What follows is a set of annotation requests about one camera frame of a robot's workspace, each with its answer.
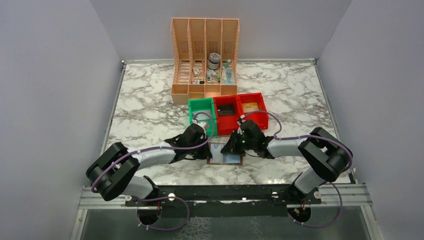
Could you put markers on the grey round tin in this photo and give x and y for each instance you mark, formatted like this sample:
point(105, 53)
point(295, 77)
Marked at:
point(214, 60)

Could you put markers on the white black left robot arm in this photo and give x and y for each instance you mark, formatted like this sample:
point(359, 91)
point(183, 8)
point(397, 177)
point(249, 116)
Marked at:
point(113, 173)

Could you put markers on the red plastic bin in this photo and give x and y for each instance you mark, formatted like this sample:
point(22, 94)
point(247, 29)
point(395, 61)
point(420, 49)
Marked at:
point(226, 124)
point(259, 117)

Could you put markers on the small red black item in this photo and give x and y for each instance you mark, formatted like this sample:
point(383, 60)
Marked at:
point(198, 82)

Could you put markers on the black card with chip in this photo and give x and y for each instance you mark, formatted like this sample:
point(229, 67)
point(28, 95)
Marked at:
point(226, 106)

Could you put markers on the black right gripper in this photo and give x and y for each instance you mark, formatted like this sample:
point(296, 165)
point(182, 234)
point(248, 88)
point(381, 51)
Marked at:
point(231, 146)

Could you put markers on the black card in red bin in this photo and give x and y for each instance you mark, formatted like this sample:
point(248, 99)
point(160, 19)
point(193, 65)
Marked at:
point(222, 112)

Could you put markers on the small grey white bottle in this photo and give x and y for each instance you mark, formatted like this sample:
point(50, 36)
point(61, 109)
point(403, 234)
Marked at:
point(208, 77)

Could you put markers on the silver card from holder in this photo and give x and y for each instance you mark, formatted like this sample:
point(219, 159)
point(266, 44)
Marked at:
point(217, 156)

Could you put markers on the brown leather card holder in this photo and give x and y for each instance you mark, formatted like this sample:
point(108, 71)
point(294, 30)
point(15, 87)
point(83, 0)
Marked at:
point(223, 163)

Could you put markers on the small white box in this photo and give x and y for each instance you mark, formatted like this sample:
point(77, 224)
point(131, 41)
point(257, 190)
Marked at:
point(196, 70)

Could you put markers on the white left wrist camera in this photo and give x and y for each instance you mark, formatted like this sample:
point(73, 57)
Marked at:
point(203, 124)

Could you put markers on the aluminium frame rail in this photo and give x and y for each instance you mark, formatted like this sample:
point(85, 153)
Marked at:
point(275, 194)

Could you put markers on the teal packaged item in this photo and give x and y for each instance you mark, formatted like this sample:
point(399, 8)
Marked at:
point(227, 76)

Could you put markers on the gold VIP card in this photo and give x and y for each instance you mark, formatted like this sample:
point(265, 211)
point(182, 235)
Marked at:
point(250, 107)

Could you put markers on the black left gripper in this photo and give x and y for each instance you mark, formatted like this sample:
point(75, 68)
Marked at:
point(205, 154)

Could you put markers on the orange plastic desk organizer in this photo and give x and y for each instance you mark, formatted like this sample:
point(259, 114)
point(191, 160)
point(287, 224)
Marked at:
point(193, 39)

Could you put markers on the green white marker pen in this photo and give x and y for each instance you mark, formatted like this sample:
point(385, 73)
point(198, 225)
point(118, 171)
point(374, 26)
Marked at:
point(215, 75)

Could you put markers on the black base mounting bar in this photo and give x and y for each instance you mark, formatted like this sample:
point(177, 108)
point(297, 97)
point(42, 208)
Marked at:
point(215, 210)

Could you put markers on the green plastic bin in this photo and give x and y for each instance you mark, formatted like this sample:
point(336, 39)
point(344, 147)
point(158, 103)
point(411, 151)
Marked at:
point(205, 105)

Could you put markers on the silver card in green bin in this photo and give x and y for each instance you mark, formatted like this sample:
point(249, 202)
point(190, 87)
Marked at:
point(207, 114)

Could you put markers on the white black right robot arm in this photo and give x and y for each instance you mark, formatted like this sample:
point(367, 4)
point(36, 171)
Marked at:
point(326, 156)

